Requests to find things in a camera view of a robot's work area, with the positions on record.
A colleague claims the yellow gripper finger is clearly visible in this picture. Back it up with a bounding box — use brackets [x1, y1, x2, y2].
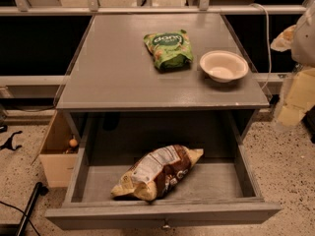
[271, 25, 296, 52]
[275, 67, 315, 127]

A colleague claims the brown chip bag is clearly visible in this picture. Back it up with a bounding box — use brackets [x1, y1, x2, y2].
[111, 145, 204, 202]

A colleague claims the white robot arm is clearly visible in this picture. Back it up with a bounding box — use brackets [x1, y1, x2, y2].
[271, 3, 315, 127]

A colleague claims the green chip bag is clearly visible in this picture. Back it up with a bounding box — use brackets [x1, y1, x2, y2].
[144, 29, 194, 71]

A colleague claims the grey open drawer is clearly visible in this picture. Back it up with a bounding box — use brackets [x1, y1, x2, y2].
[46, 110, 281, 230]

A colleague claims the white bowl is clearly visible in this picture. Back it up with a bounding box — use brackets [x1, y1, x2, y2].
[199, 50, 249, 83]

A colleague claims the grey cabinet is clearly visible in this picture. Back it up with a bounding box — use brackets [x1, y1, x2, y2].
[53, 13, 271, 143]

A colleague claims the orange ball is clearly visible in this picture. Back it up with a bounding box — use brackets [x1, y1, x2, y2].
[69, 139, 78, 148]

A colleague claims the cardboard box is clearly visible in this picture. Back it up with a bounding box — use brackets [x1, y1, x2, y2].
[38, 112, 78, 188]

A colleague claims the black stand leg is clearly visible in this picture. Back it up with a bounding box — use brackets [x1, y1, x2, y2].
[15, 182, 48, 236]

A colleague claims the black clamp tool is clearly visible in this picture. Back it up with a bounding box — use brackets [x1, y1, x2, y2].
[0, 131, 22, 151]

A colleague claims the white cable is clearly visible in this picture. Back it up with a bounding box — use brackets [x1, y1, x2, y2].
[249, 2, 274, 91]

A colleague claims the black floor cable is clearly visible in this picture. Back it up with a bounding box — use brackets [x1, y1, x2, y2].
[0, 200, 42, 236]

